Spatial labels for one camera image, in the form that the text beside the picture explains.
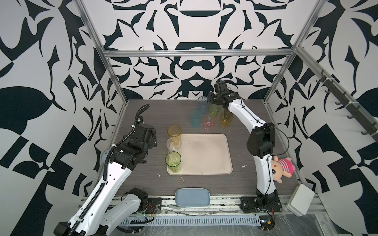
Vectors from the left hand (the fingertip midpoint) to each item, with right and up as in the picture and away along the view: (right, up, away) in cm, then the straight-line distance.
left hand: (139, 133), depth 72 cm
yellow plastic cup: (+50, +6, +33) cm, 60 cm away
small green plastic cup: (+42, +13, +34) cm, 56 cm away
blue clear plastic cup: (+34, +19, +33) cm, 51 cm away
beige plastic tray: (+34, -16, +21) cm, 43 cm away
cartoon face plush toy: (+75, -19, +8) cm, 77 cm away
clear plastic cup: (+15, -8, +14) cm, 22 cm away
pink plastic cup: (+37, +6, +30) cm, 48 cm away
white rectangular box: (+79, -33, +1) cm, 85 cm away
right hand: (+38, +22, +24) cm, 50 cm away
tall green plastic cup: (+15, -17, +13) cm, 26 cm away
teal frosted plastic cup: (+29, +7, +29) cm, 42 cm away
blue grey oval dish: (+26, -32, +2) cm, 41 cm away
